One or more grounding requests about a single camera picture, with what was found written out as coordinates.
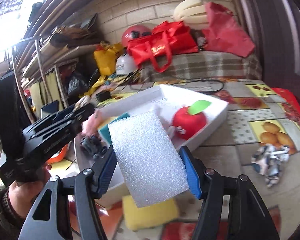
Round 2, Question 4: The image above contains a yellow rectangular sponge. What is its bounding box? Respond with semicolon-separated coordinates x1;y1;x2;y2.
122;196;179;231

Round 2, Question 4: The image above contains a black power adapter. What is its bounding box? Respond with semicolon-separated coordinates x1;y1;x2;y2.
95;90;111;102

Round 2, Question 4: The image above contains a cream foam roll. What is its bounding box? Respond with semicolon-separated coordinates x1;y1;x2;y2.
172;0;209;30

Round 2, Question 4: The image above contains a red plush apple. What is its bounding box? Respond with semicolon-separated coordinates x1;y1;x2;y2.
172;100;211;140

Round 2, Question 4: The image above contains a black cable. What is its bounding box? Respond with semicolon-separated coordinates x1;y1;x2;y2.
124;67;225;95

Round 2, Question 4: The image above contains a metal shelf rack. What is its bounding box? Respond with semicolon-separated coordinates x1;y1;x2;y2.
21;26;103;119

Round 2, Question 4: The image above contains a white shallow tray box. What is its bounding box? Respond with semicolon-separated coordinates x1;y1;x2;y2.
73;83;229;208

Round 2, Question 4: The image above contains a red helmet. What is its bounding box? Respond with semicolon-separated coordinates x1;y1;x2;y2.
121;24;152;47

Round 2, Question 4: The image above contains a yellow shopping bag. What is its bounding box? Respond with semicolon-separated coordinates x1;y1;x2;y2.
94;41;123;76

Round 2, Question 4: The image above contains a plaid covered cabinet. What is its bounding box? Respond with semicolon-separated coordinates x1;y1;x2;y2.
140;51;262;82

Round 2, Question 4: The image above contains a white foam block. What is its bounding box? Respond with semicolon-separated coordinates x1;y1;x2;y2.
112;111;189;207

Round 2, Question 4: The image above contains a black phone on mount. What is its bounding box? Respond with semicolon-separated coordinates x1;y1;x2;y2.
40;100;59;118

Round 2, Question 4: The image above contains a teal packet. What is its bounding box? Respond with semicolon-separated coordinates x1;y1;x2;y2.
98;113;130;146

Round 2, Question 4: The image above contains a dark red cloth bag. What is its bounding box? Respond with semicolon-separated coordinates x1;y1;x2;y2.
202;2;255;58

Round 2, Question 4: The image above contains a pink fluffy plush ball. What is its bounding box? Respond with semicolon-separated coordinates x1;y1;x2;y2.
81;110;103;137

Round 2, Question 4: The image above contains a black plastic bag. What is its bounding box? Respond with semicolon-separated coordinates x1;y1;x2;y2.
65;71;89;97

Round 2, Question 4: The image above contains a white helmet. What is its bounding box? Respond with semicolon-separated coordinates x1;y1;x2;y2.
115;53;138;75

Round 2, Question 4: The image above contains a dark wooden door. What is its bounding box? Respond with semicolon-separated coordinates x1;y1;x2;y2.
236;0;300;101

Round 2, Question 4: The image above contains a patterned cloth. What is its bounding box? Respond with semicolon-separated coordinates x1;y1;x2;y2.
251;144;290;188

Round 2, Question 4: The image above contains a fruit pattern tablecloth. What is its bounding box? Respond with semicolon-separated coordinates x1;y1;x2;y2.
100;79;300;239

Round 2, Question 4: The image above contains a red plastic bag on table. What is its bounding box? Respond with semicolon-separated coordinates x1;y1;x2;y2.
272;87;300;127

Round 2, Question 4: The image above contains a red tote bag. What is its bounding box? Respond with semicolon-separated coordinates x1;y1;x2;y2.
127;21;199;73

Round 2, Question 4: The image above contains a person left hand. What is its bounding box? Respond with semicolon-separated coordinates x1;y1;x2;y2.
8;164;52;219

